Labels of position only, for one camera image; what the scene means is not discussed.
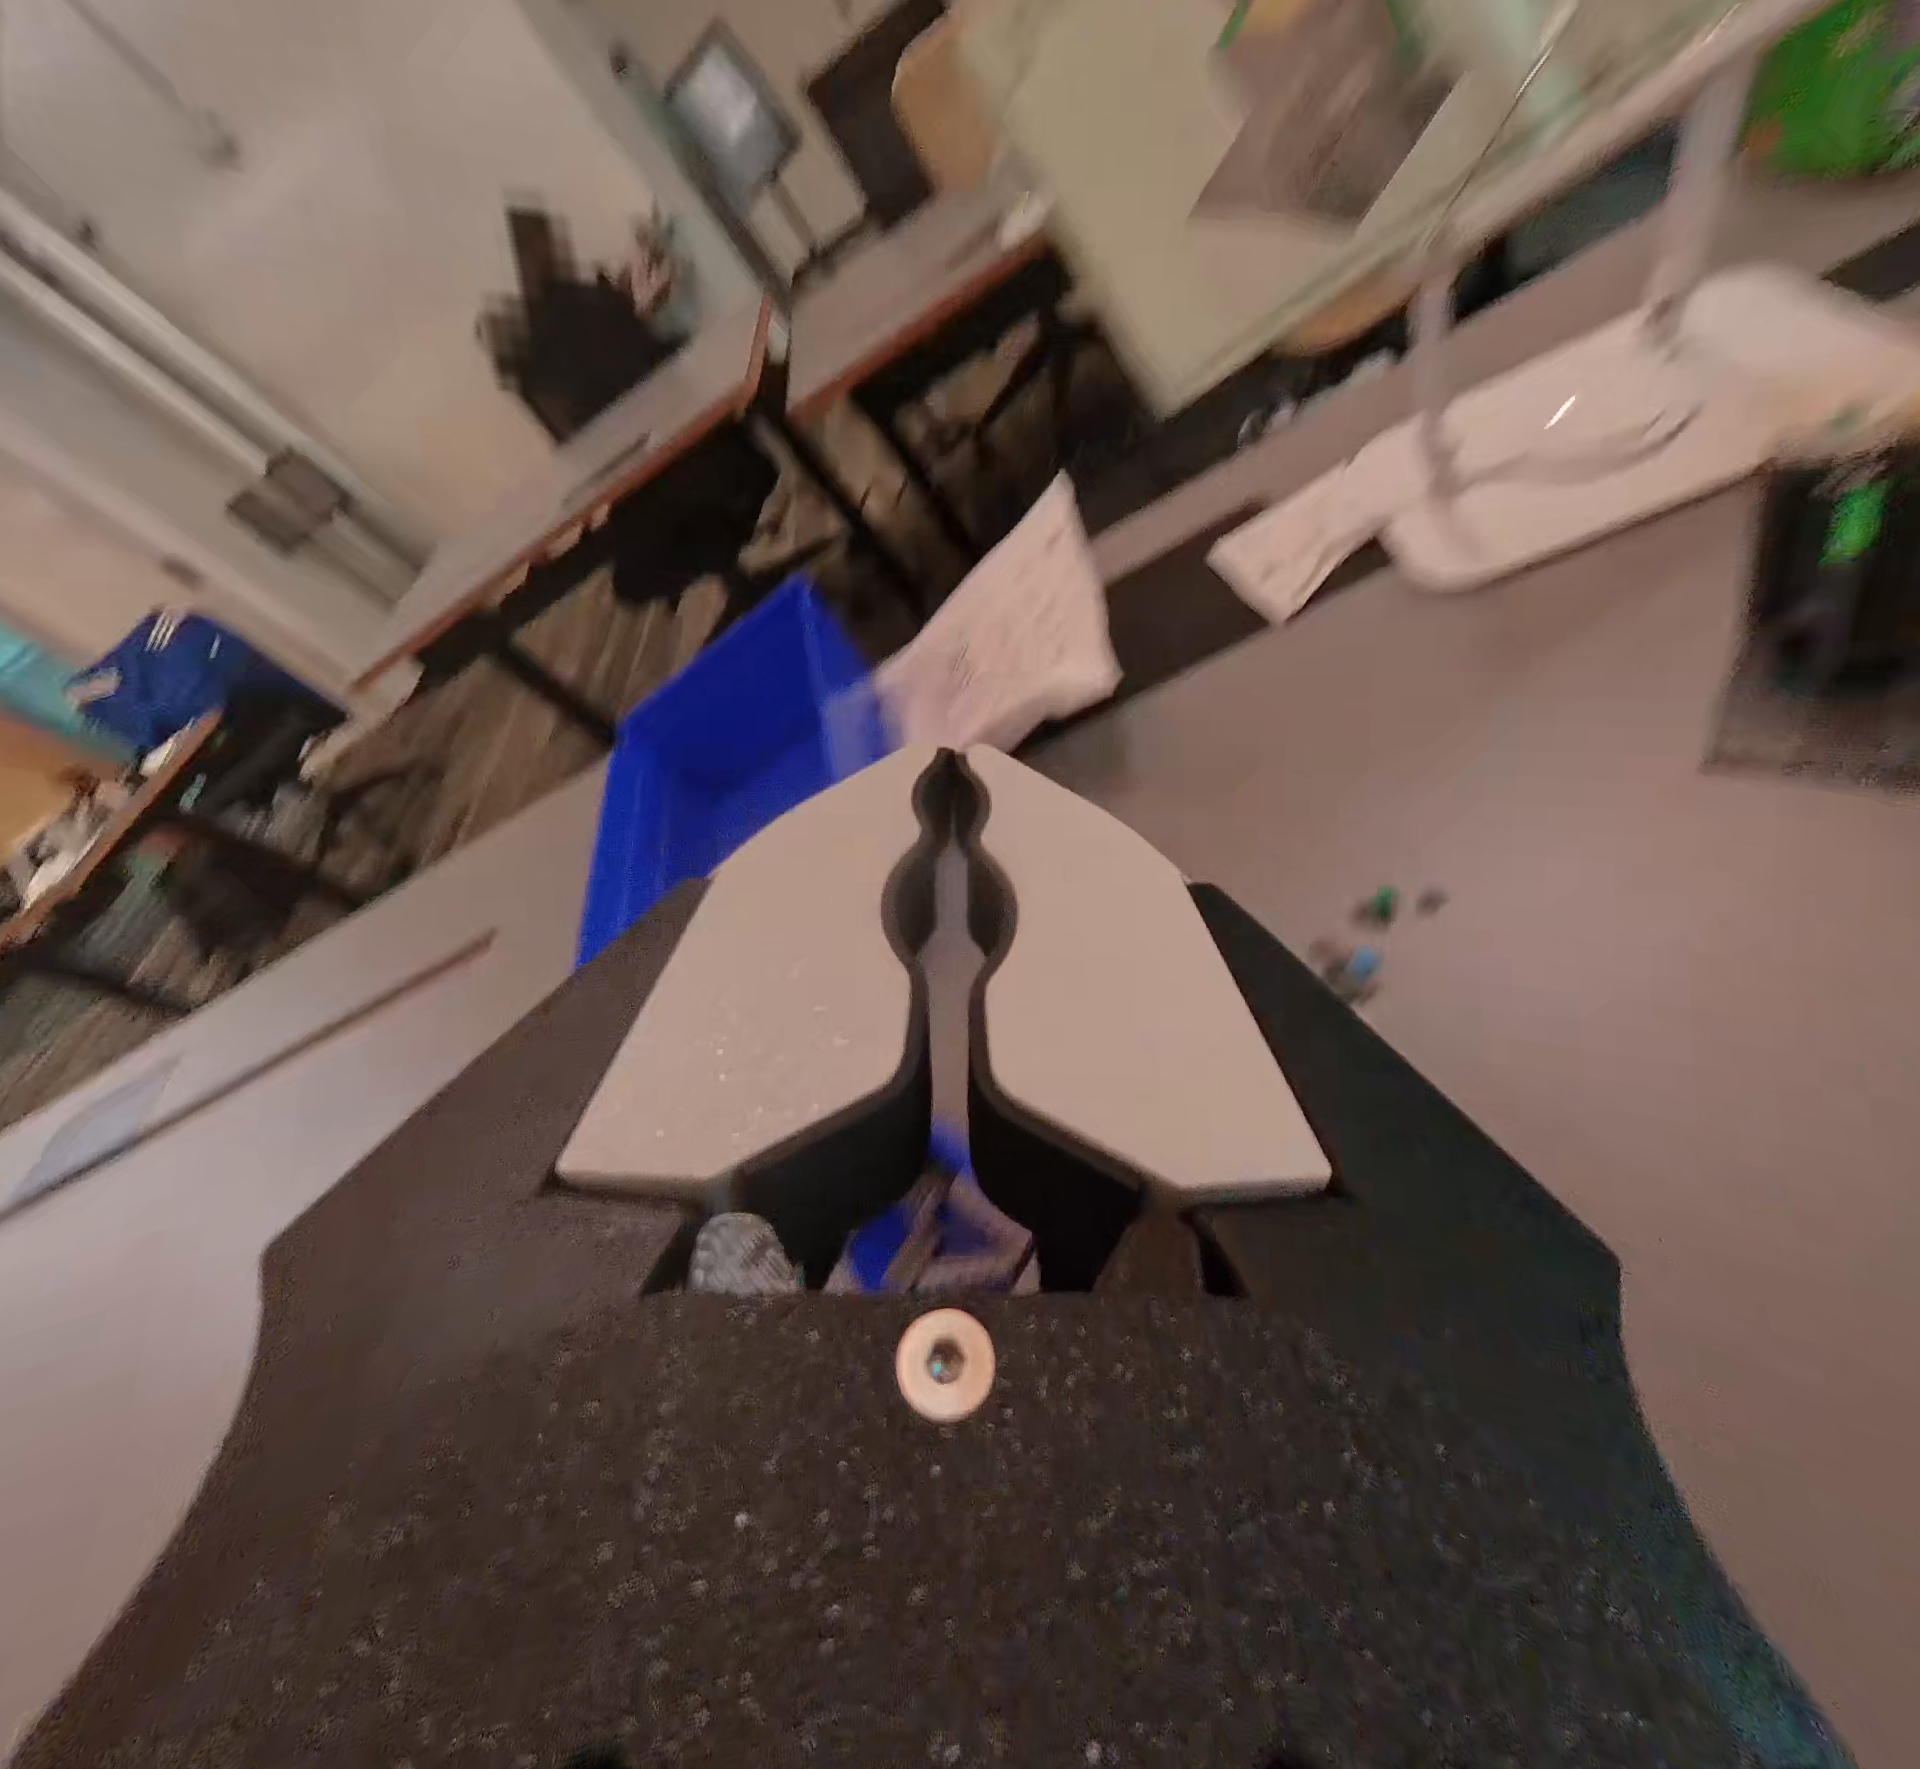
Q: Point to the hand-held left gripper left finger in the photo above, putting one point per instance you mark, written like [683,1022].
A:
[750,1022]

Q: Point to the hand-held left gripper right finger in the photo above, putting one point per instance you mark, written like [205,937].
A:
[1141,1035]

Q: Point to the blue plastic bin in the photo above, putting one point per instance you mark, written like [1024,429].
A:
[703,766]

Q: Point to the grey brick-built model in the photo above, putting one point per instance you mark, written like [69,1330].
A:
[1828,631]

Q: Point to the wood-edged background desk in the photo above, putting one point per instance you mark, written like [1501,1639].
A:
[601,450]
[917,301]

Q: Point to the wooden background desk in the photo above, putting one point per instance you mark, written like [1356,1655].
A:
[104,826]

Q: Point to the scattered small brick pieces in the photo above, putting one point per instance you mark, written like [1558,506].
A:
[1360,967]

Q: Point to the white crumpled bag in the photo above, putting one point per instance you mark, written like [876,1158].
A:
[1006,631]

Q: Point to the white paper slip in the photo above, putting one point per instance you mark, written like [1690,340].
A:
[1297,538]

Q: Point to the white table with wood edge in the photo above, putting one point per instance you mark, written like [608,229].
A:
[224,1049]

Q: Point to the blue jacket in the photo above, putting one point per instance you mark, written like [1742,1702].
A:
[163,681]

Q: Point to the white book stand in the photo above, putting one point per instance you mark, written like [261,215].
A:
[1529,482]

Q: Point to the pale green instruction booklet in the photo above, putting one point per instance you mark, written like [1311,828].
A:
[1141,150]

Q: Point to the framed sign on easel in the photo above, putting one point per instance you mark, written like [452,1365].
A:
[730,113]

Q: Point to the green toy set box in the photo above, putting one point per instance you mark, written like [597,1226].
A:
[1836,77]

